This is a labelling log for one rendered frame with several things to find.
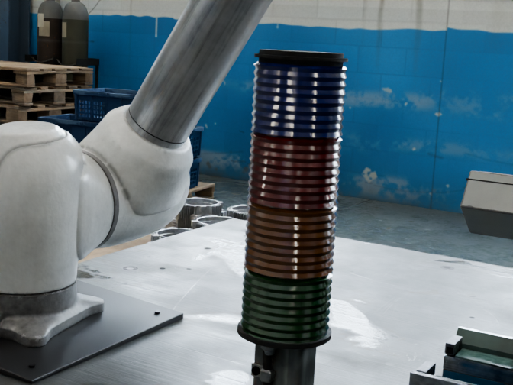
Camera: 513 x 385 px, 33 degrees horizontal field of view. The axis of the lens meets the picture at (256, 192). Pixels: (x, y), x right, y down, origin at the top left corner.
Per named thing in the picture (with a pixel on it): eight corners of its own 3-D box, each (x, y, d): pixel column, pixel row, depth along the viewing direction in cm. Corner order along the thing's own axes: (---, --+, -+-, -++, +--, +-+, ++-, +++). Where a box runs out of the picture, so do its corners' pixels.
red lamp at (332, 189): (352, 202, 58) (356, 135, 57) (313, 215, 52) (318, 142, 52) (273, 189, 60) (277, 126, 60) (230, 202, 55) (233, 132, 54)
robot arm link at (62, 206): (-63, 275, 120) (-61, 119, 115) (34, 250, 135) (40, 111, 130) (18, 305, 111) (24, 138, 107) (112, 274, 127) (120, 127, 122)
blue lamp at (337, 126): (356, 135, 57) (362, 66, 56) (318, 142, 52) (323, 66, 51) (277, 126, 60) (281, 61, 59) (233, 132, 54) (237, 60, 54)
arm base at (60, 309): (-96, 329, 114) (-96, 289, 113) (6, 284, 135) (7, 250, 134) (19, 360, 109) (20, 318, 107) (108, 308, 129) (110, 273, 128)
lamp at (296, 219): (347, 266, 58) (352, 202, 58) (308, 286, 53) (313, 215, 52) (269, 252, 61) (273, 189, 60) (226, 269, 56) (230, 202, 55)
